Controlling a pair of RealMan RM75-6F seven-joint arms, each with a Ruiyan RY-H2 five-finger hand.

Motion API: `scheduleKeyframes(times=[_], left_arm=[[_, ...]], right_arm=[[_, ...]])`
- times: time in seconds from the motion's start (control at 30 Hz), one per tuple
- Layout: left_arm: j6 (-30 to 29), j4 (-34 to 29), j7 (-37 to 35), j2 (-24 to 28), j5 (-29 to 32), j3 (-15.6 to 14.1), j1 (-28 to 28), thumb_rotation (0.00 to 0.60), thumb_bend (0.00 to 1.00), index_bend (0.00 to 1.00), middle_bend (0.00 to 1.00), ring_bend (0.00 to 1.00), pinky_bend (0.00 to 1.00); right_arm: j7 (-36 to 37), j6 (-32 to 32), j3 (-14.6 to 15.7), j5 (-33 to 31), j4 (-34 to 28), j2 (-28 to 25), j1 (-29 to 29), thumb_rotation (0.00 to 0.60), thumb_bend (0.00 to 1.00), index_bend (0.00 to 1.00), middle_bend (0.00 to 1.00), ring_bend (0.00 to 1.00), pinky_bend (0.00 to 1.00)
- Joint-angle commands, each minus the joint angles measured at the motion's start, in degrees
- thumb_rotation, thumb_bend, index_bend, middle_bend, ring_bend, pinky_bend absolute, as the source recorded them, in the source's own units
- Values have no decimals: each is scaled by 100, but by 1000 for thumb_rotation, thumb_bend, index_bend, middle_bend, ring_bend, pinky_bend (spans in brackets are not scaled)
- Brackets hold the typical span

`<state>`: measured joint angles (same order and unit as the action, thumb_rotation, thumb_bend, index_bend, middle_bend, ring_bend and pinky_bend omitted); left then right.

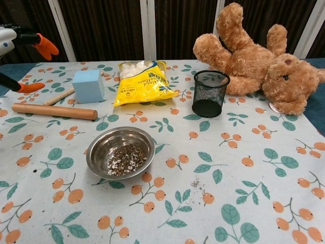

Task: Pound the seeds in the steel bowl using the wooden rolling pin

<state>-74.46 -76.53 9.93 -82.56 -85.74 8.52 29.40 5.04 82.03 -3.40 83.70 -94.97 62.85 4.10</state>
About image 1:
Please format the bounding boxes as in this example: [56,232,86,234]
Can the light blue foam cube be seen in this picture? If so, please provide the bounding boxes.
[72,69,107,104]

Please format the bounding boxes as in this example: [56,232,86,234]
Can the brown teddy bear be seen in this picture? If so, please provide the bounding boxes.
[192,2,325,116]

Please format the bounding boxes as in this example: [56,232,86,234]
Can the spilled granule crumbs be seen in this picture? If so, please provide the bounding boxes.
[189,179,212,204]

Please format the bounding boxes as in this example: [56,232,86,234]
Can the black mesh pen cup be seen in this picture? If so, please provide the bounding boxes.
[191,70,231,118]

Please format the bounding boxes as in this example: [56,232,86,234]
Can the white partition post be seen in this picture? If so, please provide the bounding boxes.
[296,0,325,59]
[47,0,77,62]
[212,0,222,34]
[140,0,156,61]

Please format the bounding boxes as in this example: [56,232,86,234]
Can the wooden rolling pin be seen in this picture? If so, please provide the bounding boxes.
[12,103,99,120]

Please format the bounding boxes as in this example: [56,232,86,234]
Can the floral print tablecloth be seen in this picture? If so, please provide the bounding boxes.
[0,60,325,244]

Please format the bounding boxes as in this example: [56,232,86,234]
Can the stainless steel bowl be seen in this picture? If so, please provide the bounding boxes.
[86,126,156,180]

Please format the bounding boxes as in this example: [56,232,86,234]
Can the thin wooden stick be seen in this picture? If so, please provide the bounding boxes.
[44,71,105,106]

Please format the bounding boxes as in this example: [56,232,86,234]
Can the yellow marshmallow bag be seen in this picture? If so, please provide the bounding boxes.
[113,59,179,108]

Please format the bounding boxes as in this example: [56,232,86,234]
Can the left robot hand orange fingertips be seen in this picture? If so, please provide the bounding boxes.
[0,24,59,93]

